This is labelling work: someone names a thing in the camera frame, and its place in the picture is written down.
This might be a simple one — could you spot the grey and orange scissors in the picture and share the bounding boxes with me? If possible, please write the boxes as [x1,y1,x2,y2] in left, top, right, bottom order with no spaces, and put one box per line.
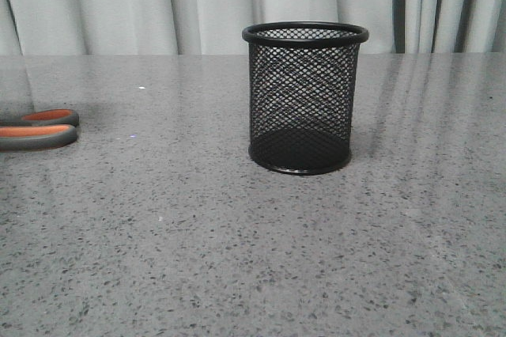
[1,108,80,152]

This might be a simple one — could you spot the grey-white curtain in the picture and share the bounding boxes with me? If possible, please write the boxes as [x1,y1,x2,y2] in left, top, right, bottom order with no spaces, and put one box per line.
[1,0,505,55]

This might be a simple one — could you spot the black mesh pen bucket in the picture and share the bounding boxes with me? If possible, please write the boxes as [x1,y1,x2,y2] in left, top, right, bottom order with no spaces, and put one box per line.
[242,21,369,175]

